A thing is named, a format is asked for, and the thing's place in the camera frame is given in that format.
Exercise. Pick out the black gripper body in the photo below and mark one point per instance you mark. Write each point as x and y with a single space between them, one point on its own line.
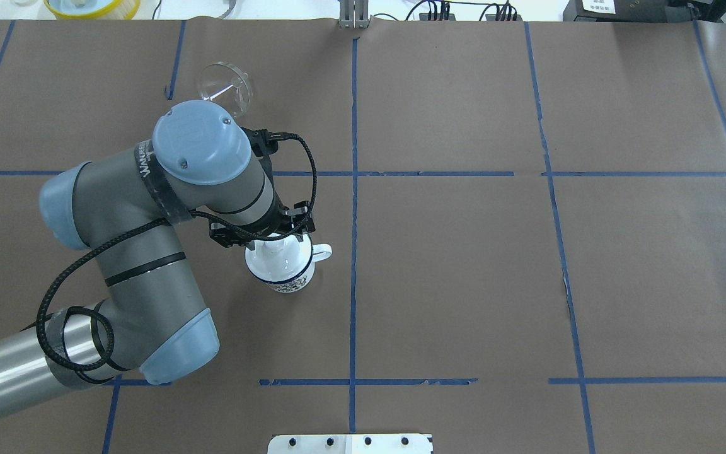
276 220

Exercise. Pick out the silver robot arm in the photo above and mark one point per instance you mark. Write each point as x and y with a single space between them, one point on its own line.
131 301

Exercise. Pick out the white enamel cup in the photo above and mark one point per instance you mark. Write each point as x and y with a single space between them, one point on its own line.
320 252

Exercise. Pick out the clear plastic funnel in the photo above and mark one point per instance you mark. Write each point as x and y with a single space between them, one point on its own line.
227 85

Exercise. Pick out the brown paper table cover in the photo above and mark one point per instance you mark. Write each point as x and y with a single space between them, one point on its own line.
529 226

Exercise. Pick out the yellow tape roll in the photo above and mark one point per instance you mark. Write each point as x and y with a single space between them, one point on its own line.
93 10

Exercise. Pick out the black computer box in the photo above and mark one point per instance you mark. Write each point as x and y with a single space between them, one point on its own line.
630 11

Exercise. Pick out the aluminium frame post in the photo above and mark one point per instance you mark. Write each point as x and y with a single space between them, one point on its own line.
354 14

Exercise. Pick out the white pedestal column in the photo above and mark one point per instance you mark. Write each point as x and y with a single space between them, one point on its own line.
352 443

